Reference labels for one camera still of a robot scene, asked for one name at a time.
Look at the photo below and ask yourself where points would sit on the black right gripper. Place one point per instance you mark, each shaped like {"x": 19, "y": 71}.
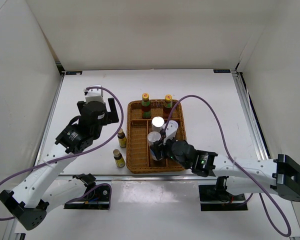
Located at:
{"x": 157, "y": 147}

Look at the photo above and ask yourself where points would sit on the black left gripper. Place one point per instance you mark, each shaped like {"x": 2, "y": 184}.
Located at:
{"x": 111, "y": 117}

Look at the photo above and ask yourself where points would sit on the white spice jar silver lid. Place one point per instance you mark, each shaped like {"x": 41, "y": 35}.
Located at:
{"x": 157, "y": 123}
{"x": 154, "y": 140}

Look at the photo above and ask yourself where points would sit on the small yellow bottle tan cap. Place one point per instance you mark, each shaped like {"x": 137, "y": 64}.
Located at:
{"x": 122, "y": 138}
{"x": 119, "y": 160}

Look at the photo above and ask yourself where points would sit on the red sauce bottle yellow cap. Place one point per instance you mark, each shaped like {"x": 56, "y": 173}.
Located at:
{"x": 167, "y": 106}
{"x": 146, "y": 106}

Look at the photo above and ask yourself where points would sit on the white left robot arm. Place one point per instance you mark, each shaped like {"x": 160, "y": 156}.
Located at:
{"x": 31, "y": 200}

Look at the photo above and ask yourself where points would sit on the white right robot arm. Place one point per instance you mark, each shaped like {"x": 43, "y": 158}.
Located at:
{"x": 280, "y": 176}

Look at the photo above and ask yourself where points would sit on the brown wicker divided basket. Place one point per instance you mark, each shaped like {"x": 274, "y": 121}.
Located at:
{"x": 138, "y": 158}

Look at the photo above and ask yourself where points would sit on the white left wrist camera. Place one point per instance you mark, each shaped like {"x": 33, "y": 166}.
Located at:
{"x": 93, "y": 95}

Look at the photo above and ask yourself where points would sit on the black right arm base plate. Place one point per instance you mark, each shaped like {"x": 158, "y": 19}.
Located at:
{"x": 212, "y": 200}

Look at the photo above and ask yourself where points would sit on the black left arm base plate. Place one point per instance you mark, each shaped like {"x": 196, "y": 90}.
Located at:
{"x": 98, "y": 199}

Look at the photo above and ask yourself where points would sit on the aluminium frame rail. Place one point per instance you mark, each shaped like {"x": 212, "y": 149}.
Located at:
{"x": 27, "y": 94}

